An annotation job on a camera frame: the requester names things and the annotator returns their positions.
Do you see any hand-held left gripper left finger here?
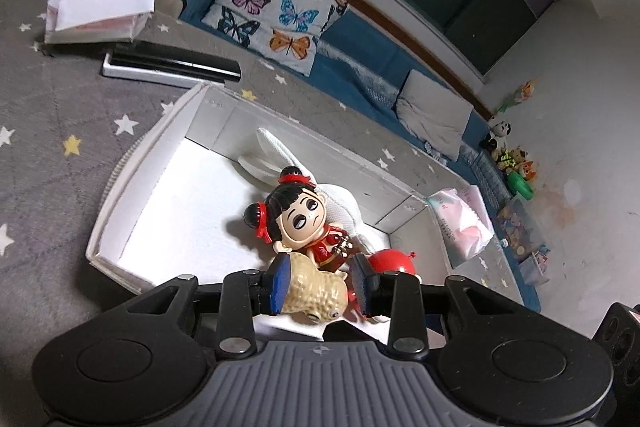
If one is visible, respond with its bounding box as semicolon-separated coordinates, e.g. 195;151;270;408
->
127;254;293;358

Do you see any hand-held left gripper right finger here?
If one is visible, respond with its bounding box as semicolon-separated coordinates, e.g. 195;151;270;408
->
351;253;526;358

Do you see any beige peanut toy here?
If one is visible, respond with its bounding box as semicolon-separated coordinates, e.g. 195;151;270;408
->
282;252;349;324

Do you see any red round pig toy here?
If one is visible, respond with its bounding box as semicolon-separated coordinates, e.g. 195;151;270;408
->
347;248;426;323

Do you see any red-dressed doll figurine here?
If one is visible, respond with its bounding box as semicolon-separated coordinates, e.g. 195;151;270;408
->
242;165;358;275

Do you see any white plush rabbit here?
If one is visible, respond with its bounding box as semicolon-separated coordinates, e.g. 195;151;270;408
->
237;128;381;258

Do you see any grey cardboard box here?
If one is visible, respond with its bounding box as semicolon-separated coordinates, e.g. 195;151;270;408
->
87;83;453;343

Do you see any pink tissue pack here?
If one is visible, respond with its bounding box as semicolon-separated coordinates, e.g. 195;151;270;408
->
427;184;496;270

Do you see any clear storage box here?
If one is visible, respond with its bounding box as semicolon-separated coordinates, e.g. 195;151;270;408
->
495;197;551;285

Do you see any grey pillow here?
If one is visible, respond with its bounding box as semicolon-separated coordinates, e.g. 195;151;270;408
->
395;69;475;161

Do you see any green plastic toy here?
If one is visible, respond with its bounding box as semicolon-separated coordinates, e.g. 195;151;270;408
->
507;171;536;200

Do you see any yellow-vested plush toy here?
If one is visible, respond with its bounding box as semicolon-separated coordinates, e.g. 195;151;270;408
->
492;147;521;172

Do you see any panda plush toy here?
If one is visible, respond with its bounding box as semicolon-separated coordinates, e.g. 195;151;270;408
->
480;119;513;151

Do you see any blue sofa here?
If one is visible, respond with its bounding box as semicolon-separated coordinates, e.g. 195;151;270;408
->
155;0;543;313

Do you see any black and white flat box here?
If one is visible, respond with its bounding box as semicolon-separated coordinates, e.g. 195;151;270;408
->
102;39;242;88

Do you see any flower bouquet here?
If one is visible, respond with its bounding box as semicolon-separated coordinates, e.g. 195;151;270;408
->
495;79;539;115

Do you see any grey star-print tablecloth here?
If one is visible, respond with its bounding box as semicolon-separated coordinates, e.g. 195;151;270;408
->
0;0;526;358

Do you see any butterfly print pillow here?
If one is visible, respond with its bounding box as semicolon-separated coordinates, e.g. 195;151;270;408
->
201;0;351;75

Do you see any white open small box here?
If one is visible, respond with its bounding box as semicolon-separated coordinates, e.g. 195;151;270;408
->
44;0;158;45

